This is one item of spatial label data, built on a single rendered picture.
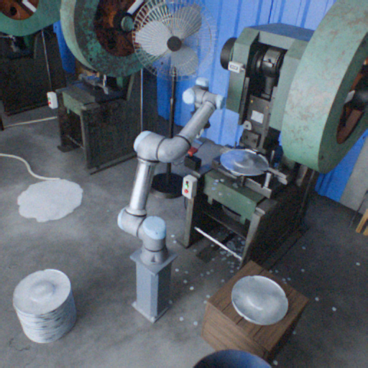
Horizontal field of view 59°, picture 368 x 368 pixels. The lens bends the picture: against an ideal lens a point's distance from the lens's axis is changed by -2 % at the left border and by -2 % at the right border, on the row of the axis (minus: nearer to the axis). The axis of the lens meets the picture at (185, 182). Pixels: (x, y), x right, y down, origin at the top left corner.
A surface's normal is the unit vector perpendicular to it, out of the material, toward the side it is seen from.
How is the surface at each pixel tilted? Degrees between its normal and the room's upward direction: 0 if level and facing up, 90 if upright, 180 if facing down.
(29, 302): 0
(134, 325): 0
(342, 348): 0
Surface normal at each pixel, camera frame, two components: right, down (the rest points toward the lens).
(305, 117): -0.69, 0.44
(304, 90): -0.67, 0.27
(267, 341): 0.07, -0.81
